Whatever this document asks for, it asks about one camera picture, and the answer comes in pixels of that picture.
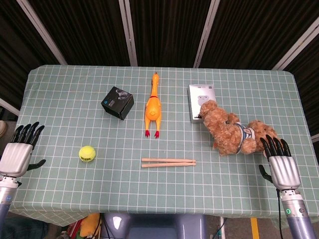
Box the white table leg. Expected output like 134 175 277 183
219 216 226 239

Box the white frame bar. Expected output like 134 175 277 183
118 0 138 67
272 22 319 71
0 98 20 117
16 0 68 66
193 0 220 68

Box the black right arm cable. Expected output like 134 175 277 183
276 189 284 239

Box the yellow tennis ball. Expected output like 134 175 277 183
79 145 96 163

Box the green grid tablecloth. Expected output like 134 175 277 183
0 65 319 228

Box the yellow plush toy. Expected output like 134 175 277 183
79 213 101 238

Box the brown teddy bear plush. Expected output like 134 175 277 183
200 99 279 157

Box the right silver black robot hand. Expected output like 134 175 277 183
258 134 302 191

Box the red package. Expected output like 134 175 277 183
66 218 84 239

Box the black cardboard box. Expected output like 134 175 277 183
100 86 135 121

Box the wooden drumstick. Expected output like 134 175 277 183
141 157 196 164
141 161 196 168

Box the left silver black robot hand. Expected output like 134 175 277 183
0 121 46 178

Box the blue-grey robot torso base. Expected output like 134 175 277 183
101 213 207 239

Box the white earbuds box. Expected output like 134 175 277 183
188 84 216 124

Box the yellow floor tape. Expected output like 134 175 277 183
250 217 260 239

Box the orange rubber chicken toy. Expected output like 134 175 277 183
144 71 162 139

